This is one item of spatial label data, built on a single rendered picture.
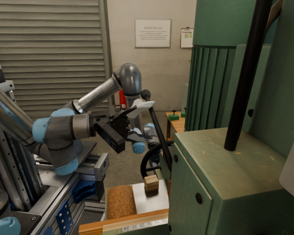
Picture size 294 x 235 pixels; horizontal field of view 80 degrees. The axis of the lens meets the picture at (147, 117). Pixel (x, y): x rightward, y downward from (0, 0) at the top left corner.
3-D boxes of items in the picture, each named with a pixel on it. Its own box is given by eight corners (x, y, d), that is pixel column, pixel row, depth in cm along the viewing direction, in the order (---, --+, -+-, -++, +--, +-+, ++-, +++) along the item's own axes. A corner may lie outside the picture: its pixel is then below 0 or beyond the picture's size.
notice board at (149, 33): (170, 47, 318) (171, 18, 300) (170, 47, 317) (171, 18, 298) (135, 47, 312) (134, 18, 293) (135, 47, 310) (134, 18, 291)
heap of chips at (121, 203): (132, 185, 64) (131, 177, 63) (138, 220, 52) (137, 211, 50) (107, 189, 63) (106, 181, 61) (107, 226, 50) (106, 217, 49)
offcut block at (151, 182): (155, 182, 66) (155, 174, 64) (158, 189, 63) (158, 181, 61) (144, 185, 64) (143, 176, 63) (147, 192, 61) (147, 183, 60)
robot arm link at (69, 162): (64, 156, 65) (57, 130, 61) (84, 166, 60) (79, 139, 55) (43, 168, 59) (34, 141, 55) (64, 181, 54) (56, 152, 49)
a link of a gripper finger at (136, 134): (149, 129, 65) (129, 120, 60) (153, 140, 60) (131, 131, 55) (144, 134, 66) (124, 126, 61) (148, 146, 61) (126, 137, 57)
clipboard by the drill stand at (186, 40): (191, 47, 323) (193, 27, 309) (192, 47, 318) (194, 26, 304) (179, 47, 320) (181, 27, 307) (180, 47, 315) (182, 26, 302)
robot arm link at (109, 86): (50, 117, 95) (133, 60, 90) (59, 107, 109) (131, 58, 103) (66, 133, 100) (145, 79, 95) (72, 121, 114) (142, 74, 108)
